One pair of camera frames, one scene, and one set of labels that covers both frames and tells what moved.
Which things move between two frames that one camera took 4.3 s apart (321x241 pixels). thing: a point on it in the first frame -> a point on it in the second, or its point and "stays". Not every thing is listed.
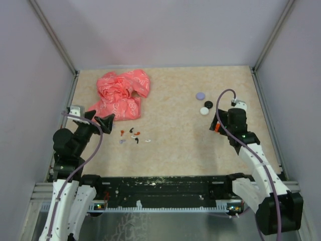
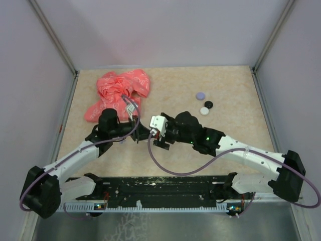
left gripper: (106, 122) -> (141, 132)
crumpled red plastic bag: (115, 92) stays
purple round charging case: (200, 96) stays
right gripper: (222, 116) -> (161, 141)
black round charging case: (208, 104) stays
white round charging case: (204, 111) stays
